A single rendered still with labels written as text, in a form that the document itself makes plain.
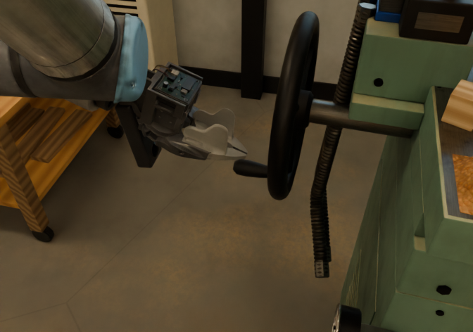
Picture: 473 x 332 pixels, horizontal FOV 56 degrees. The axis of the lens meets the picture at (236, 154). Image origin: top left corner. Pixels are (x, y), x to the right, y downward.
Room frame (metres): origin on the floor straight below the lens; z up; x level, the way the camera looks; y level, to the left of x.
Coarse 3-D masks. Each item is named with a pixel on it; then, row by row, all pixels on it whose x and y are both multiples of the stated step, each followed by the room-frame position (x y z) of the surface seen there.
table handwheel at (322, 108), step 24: (312, 24) 0.56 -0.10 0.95; (288, 48) 0.51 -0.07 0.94; (312, 48) 0.66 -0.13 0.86; (288, 72) 0.48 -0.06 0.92; (312, 72) 0.68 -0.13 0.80; (288, 96) 0.46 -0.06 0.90; (312, 96) 0.56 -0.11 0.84; (288, 120) 0.44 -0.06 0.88; (312, 120) 0.54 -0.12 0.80; (336, 120) 0.53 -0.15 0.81; (288, 144) 0.43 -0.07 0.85; (288, 168) 0.54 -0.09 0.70; (288, 192) 0.47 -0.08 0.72
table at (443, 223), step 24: (360, 96) 0.51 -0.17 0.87; (432, 96) 0.46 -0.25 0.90; (360, 120) 0.49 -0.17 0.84; (384, 120) 0.48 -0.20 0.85; (408, 120) 0.47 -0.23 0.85; (432, 120) 0.42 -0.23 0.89; (432, 144) 0.38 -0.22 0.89; (456, 144) 0.37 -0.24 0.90; (432, 168) 0.35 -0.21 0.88; (432, 192) 0.32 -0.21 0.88; (456, 192) 0.30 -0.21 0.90; (432, 216) 0.29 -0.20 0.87; (456, 216) 0.27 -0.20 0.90; (432, 240) 0.27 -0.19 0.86; (456, 240) 0.26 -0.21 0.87
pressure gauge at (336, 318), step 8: (336, 312) 0.31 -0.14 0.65; (344, 312) 0.29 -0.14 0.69; (352, 312) 0.29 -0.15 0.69; (360, 312) 0.29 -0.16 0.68; (336, 320) 0.28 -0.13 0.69; (344, 320) 0.28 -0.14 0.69; (352, 320) 0.28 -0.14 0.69; (360, 320) 0.28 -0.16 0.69; (336, 328) 0.27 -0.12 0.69; (344, 328) 0.27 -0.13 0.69; (352, 328) 0.27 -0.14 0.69; (360, 328) 0.27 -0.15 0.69
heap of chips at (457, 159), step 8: (456, 160) 0.34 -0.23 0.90; (464, 160) 0.33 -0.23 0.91; (472, 160) 0.33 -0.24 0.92; (456, 168) 0.33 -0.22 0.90; (464, 168) 0.32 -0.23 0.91; (472, 168) 0.31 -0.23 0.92; (456, 176) 0.32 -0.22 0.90; (464, 176) 0.31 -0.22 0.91; (472, 176) 0.30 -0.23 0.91; (456, 184) 0.31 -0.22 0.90; (464, 184) 0.30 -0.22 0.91; (472, 184) 0.29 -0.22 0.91; (464, 192) 0.29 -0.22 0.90; (472, 192) 0.29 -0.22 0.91; (464, 200) 0.28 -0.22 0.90; (472, 200) 0.28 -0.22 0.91; (464, 208) 0.28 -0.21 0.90; (472, 208) 0.27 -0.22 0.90
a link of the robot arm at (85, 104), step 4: (68, 100) 0.49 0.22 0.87; (72, 100) 0.48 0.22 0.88; (76, 100) 0.48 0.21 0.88; (80, 100) 0.48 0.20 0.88; (84, 100) 0.48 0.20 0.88; (88, 100) 0.48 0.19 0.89; (76, 104) 0.49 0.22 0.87; (80, 104) 0.48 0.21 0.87; (84, 104) 0.48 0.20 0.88; (88, 104) 0.48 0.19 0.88; (92, 104) 0.49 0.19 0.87; (88, 108) 0.48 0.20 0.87; (92, 108) 0.49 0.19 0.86; (96, 108) 0.50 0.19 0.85
